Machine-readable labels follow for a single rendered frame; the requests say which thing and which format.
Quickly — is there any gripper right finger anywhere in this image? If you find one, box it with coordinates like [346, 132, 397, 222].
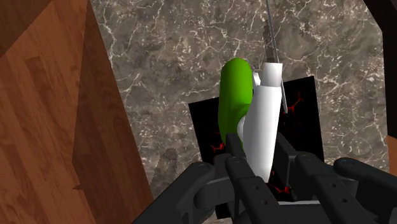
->
[274, 132, 397, 224]

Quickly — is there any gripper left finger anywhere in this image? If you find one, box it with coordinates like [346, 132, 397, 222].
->
[133, 132, 292, 224]

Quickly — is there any white and green kitchen tool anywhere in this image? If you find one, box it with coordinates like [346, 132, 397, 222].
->
[218, 0, 289, 185]

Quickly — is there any black red-veined robot stand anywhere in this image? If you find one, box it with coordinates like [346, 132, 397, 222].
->
[188, 76, 325, 220]

